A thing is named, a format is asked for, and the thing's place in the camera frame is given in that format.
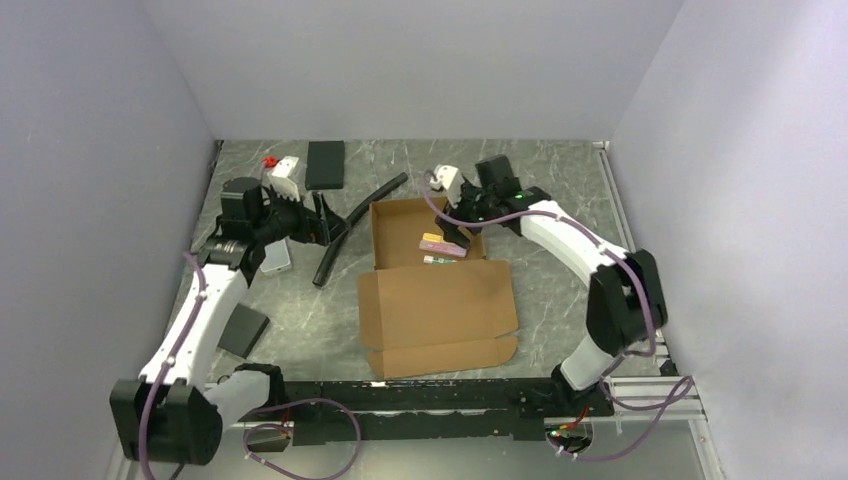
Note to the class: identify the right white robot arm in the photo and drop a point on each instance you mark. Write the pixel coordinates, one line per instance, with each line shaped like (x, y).
(626, 304)

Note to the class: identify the black rectangular box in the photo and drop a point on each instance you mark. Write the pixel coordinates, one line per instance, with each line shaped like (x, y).
(325, 169)

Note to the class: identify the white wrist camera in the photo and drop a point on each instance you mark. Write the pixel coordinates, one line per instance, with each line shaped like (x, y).
(281, 173)
(446, 178)

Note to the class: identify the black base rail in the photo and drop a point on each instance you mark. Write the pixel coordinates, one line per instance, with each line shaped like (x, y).
(519, 408)

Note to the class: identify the clear plastic case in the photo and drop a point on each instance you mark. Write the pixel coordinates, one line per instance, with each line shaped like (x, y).
(277, 258)

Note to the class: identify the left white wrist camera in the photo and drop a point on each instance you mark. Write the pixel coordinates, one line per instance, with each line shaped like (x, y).
(281, 173)

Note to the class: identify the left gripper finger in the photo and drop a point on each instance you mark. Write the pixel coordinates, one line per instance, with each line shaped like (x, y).
(320, 205)
(329, 229)

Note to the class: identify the brown cardboard box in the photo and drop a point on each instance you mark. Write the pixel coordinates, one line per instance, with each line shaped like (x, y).
(418, 318)

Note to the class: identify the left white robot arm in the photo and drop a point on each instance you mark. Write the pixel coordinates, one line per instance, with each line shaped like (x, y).
(166, 414)

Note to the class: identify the pink marker pen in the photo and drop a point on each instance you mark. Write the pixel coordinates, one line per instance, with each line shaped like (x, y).
(442, 248)

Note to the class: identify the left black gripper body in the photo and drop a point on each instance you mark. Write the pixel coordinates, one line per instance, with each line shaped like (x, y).
(289, 218)

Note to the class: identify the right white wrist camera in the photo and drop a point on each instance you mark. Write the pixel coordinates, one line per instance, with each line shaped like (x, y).
(446, 178)

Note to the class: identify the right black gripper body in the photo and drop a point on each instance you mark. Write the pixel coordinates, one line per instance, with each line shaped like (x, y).
(473, 205)

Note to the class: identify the black flat block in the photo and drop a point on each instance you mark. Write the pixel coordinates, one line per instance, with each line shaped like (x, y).
(243, 331)

